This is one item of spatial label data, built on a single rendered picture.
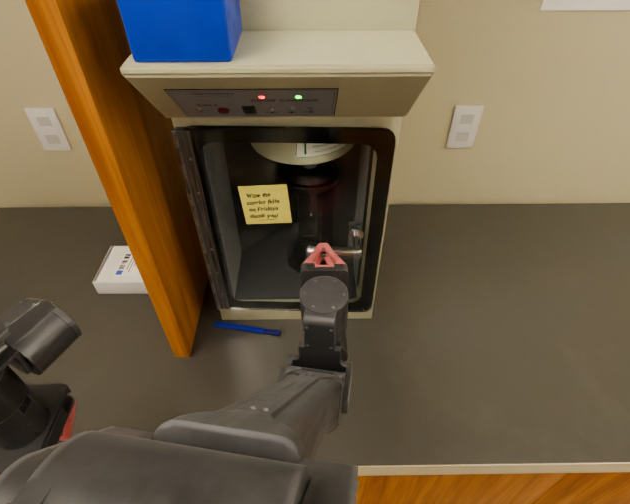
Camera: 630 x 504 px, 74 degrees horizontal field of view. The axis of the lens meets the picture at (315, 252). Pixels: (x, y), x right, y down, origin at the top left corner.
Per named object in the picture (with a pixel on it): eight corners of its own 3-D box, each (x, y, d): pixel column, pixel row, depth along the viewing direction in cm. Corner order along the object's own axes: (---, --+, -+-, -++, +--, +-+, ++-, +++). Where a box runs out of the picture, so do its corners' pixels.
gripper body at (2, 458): (74, 390, 53) (49, 359, 48) (38, 477, 46) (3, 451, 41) (23, 391, 53) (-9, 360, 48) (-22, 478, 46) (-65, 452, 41)
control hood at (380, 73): (167, 110, 57) (147, 30, 50) (404, 108, 58) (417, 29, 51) (143, 154, 49) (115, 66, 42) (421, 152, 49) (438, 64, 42)
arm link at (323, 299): (275, 409, 51) (346, 419, 49) (264, 357, 43) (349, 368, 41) (295, 327, 59) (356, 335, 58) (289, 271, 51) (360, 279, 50)
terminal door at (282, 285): (221, 306, 86) (177, 124, 58) (370, 309, 86) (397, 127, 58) (221, 309, 86) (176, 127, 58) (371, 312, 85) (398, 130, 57)
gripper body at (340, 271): (347, 260, 59) (351, 302, 54) (344, 306, 66) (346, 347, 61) (301, 261, 59) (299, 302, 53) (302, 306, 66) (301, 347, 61)
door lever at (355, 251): (307, 238, 72) (307, 227, 70) (363, 239, 71) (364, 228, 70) (305, 261, 68) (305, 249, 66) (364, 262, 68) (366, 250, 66)
